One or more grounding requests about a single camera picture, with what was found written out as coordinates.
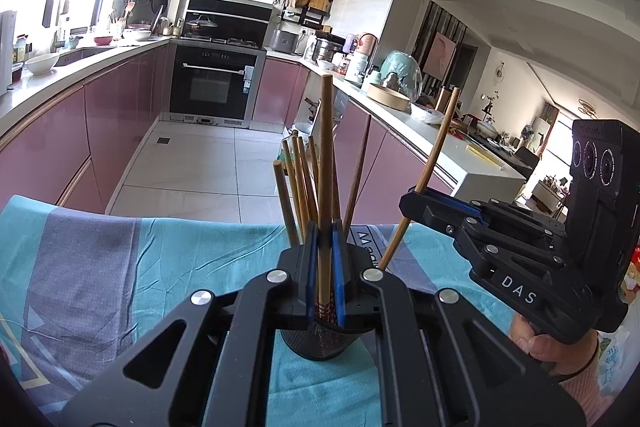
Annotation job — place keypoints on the pink lower cabinet run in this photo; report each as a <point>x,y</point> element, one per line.
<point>75,127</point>

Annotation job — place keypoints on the small steel kettle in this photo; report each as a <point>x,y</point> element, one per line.
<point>166,28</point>

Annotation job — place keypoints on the red bowl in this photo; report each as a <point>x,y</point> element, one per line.
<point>103,41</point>

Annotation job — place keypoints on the teal and grey printed cloth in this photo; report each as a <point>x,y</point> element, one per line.
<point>100,282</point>

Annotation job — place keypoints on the black mesh utensil holder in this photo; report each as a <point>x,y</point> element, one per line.
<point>320,344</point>

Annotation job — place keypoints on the person's right hand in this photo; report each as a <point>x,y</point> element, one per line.
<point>545,349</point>

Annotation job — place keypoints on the wall fan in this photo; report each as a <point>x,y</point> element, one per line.
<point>498,74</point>

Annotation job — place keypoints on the round bamboo steamer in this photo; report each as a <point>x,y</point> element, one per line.
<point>387,97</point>

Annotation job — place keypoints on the white lidded pot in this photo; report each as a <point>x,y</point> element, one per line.
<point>486,129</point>

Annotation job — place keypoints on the framed wall picture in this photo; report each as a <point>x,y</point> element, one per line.
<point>444,54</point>

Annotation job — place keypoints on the hanging frying pan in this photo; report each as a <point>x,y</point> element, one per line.
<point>160,2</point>

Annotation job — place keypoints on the pot with glass lid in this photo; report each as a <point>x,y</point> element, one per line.
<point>201,26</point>

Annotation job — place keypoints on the black wrist band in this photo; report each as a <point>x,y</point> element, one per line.
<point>590,359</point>

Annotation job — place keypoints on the steel stock pot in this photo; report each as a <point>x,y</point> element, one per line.
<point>327,51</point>

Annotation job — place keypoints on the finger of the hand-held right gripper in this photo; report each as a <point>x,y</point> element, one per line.
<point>500,242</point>
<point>450,202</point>

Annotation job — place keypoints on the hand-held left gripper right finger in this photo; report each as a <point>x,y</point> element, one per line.
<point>337,267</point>

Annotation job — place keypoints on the black built-in oven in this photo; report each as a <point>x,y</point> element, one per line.
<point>215,82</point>

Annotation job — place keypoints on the white bowl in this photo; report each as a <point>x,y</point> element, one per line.
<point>41,64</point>

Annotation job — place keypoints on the wooden chopstick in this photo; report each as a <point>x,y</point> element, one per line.
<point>325,187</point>
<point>302,182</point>
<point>313,167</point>
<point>292,187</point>
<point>435,147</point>
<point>284,202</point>

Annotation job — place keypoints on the ceiling lamp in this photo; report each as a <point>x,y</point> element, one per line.
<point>587,108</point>

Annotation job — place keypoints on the bunch of wooden chopsticks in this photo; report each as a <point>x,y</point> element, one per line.
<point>395,157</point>

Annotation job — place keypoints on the yellow cloth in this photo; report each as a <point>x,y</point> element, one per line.
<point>482,155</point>

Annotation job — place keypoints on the silver rice cooker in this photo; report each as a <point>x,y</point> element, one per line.
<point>284,41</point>

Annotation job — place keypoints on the black range hood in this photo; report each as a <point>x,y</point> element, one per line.
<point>235,14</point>

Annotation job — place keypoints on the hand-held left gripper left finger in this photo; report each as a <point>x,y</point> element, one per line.
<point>312,267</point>

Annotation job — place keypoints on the white plastic bag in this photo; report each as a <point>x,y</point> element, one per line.
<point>615,362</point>

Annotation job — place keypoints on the person's right forearm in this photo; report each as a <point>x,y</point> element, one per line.
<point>585,397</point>

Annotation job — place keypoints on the dark brown chopstick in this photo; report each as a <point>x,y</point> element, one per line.
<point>357,192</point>

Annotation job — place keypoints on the black wall rack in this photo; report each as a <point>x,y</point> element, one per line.
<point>307,9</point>

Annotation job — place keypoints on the pink kettle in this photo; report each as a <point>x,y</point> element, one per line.
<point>367,43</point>

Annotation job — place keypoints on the green countertop appliance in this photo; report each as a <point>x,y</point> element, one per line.
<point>402,69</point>

